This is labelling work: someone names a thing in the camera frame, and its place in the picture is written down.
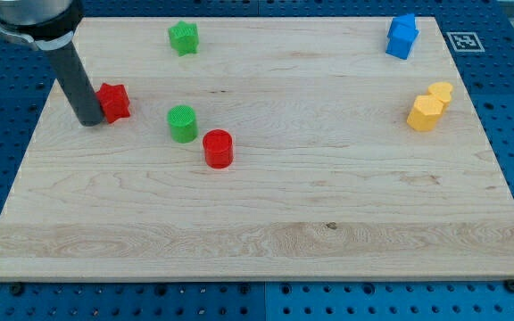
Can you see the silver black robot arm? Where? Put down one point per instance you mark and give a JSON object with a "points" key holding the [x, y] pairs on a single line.
{"points": [[45, 25]]}

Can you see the wooden board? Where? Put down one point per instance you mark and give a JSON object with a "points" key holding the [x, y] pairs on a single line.
{"points": [[328, 181]]}

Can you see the red cylinder block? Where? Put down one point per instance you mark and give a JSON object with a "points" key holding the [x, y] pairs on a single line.
{"points": [[218, 148]]}

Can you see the green cylinder block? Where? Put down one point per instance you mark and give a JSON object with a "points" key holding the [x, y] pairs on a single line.
{"points": [[182, 123]]}

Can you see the green star block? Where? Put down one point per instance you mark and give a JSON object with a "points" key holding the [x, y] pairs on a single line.
{"points": [[184, 38]]}

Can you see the red star block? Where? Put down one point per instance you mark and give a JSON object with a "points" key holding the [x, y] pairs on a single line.
{"points": [[114, 102]]}

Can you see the yellow hexagon block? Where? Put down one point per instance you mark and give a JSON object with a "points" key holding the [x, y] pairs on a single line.
{"points": [[425, 112]]}

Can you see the blue cube block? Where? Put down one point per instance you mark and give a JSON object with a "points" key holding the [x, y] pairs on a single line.
{"points": [[401, 40]]}

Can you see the blue pentagon block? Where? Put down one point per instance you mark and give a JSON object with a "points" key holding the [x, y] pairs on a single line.
{"points": [[407, 20]]}

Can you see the yellow heart block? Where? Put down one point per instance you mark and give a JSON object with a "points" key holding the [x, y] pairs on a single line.
{"points": [[442, 91]]}

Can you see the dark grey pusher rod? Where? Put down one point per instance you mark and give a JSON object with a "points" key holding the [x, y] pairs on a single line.
{"points": [[75, 84]]}

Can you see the white fiducial marker tag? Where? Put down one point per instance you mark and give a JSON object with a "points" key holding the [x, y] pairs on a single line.
{"points": [[465, 42]]}

